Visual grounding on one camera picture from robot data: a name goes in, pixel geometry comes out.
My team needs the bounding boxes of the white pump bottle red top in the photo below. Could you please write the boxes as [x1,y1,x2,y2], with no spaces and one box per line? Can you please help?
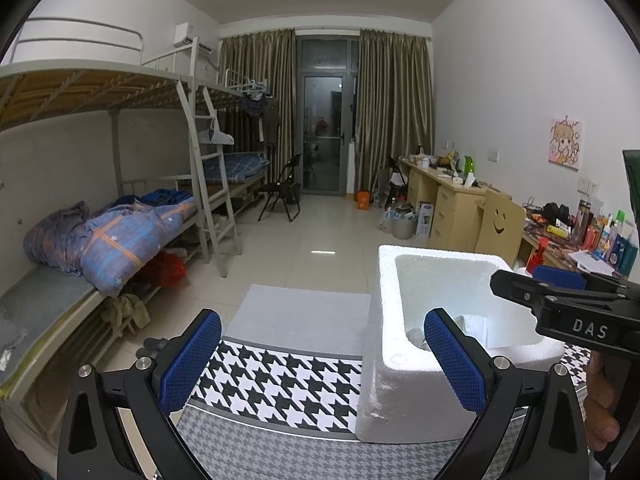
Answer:
[515,237,551,281]

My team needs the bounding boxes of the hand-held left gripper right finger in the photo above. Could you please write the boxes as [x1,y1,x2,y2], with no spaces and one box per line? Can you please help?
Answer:
[423,307,591,480]

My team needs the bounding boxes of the white hanging cloth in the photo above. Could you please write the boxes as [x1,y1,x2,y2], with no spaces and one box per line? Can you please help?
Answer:
[197,127,235,145]

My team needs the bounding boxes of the black bag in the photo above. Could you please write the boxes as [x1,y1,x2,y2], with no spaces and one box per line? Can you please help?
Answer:
[542,202,574,226]

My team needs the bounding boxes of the red bag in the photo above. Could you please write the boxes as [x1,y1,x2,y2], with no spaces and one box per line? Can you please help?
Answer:
[150,251,187,289]

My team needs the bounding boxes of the brown curtain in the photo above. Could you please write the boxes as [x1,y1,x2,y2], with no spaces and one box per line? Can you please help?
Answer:
[356,29,435,197]
[218,29,297,196]

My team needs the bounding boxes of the grey metal bucket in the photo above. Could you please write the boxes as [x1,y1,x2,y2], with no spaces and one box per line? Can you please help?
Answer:
[391,210,414,240]

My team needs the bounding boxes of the person's right hand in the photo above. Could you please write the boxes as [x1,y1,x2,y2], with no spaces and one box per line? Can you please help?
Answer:
[585,352,624,456]

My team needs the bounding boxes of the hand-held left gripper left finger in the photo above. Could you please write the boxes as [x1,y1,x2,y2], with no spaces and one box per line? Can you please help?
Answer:
[56,308,223,480]

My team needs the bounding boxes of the blue mattress cover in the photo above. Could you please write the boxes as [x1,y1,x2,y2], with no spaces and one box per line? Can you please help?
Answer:
[204,154,270,185]

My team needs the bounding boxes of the plain wooden desk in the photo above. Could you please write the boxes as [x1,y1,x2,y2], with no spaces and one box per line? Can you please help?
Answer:
[399,157,512,252]

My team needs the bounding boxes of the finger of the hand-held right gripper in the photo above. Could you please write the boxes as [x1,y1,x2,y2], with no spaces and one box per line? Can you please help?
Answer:
[490,269,640,314]
[532,265,628,292]

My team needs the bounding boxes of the white foam box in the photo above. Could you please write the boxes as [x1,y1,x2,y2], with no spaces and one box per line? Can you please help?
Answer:
[356,244,566,444]

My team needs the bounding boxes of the wooden chair with smiley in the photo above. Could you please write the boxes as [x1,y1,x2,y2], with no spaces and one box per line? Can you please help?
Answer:
[475,187,527,262]

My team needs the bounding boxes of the olive clothes heap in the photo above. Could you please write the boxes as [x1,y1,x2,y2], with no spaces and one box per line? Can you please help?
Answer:
[102,292,151,334]

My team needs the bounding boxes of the white blue carton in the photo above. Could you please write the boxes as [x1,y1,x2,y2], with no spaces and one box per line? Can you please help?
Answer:
[416,201,434,237]

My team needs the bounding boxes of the glass balcony door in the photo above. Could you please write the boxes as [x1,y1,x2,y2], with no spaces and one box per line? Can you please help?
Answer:
[295,37,361,197]

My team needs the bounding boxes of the cartoon wall poster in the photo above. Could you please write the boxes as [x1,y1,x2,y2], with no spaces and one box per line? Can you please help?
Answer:
[548,116,585,166]

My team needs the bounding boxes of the white papers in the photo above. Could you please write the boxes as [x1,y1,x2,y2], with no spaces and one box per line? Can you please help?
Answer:
[567,250,619,276]

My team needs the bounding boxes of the blue patterned quilt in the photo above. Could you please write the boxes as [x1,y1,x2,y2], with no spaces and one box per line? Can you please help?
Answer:
[22,189,197,297]

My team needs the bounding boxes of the hanging dark clothes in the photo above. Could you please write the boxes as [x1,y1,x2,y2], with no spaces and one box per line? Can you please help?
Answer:
[239,92,281,142]

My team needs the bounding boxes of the houndstooth tablecloth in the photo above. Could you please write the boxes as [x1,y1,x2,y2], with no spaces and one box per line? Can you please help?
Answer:
[115,337,596,480]

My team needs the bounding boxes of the white metal bunk bed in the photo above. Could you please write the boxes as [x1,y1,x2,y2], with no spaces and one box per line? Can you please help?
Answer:
[202,67,276,221]
[0,17,242,411]

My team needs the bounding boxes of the white air conditioner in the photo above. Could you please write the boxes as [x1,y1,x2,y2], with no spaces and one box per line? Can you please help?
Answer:
[172,22,214,54]

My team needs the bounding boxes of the row of toiletry bottles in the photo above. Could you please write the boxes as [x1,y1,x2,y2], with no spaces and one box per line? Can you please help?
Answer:
[570,199,640,276]

